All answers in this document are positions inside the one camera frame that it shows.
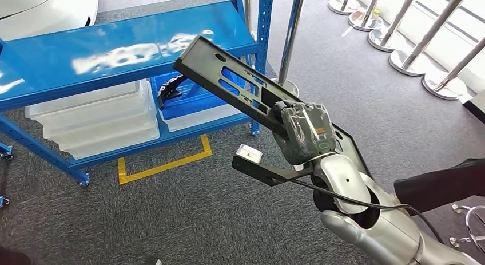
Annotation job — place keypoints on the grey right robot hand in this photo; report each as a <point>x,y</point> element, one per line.
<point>309,134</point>

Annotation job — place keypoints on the black plastic licence plate bracket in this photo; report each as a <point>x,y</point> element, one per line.
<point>201,62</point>

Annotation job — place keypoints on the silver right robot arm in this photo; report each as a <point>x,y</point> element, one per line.
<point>390,233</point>

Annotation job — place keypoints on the black plastic part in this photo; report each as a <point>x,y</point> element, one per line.
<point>170,90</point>

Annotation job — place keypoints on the white translucent plastic bin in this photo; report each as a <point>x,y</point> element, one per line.
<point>197,122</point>
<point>113,147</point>
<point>102,126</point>
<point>87,104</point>

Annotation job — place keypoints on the person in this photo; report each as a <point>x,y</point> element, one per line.
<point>439,185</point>

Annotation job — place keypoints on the white car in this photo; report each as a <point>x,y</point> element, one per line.
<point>45,16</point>

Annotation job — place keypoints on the pale wrist camera on bracket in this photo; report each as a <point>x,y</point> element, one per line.
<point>249,154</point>

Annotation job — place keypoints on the chrome stanchion post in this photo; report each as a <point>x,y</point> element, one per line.
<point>443,89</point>
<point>290,39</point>
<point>248,13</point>
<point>363,22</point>
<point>409,66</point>
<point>344,7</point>
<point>384,41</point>

